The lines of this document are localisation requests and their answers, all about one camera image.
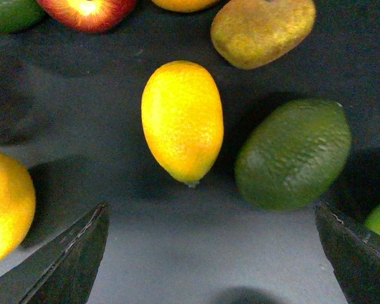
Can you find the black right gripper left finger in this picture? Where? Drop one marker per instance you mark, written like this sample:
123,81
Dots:
63,270

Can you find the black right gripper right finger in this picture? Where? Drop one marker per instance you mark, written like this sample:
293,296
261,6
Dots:
353,251

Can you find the yellow lemon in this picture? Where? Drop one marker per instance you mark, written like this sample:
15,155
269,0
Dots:
182,120
17,204

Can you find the green avocado near lemon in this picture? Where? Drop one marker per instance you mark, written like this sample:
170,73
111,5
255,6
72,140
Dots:
294,155

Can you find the brown kiwi lower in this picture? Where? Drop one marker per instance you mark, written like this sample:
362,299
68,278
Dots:
251,34

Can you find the red yellow apple centre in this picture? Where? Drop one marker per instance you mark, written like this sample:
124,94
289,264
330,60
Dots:
96,16

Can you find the green avocado centre left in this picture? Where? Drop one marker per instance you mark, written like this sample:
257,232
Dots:
17,16

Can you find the yellow orange fruit centre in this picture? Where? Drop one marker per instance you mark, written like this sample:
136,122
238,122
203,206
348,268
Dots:
185,6

